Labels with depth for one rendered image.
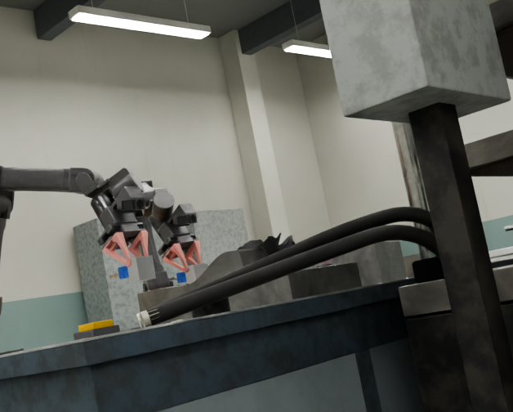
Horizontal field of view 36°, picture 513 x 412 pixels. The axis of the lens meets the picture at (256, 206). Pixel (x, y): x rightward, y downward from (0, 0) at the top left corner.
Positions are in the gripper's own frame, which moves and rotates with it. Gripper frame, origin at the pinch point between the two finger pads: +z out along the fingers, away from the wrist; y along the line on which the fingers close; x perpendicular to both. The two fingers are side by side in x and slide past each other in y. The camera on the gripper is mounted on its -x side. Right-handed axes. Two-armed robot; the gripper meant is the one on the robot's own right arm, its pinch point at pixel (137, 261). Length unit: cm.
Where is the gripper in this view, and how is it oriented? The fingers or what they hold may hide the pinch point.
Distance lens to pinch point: 185.0
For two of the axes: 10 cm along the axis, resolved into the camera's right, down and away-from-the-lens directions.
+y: 6.6, -0.3, 7.5
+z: 5.1, 7.5, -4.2
